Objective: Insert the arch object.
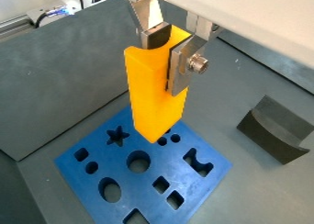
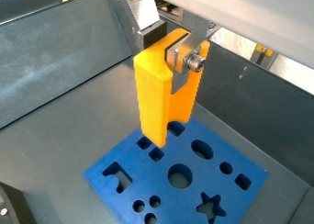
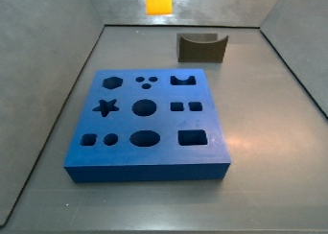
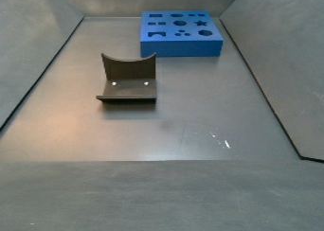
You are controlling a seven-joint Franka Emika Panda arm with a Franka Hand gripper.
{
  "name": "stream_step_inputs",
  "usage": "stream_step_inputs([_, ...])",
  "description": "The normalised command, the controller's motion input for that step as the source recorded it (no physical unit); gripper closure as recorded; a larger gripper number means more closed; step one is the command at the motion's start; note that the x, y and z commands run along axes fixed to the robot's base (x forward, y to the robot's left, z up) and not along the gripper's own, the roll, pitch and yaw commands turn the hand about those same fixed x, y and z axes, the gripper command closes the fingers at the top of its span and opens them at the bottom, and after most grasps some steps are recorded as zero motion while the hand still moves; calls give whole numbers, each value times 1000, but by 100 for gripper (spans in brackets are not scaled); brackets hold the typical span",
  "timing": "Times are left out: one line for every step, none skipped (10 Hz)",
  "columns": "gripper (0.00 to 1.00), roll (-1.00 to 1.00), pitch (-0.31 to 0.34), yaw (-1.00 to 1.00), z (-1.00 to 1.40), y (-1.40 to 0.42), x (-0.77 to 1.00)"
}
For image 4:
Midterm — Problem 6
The black curved holder stand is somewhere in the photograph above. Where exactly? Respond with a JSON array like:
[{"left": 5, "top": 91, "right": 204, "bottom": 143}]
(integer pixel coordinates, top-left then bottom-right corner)
[{"left": 96, "top": 54, "right": 156, "bottom": 102}]

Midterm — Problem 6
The blue shape sorter box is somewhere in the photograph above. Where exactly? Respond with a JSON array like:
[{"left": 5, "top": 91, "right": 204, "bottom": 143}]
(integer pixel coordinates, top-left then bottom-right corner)
[{"left": 140, "top": 10, "right": 222, "bottom": 57}]

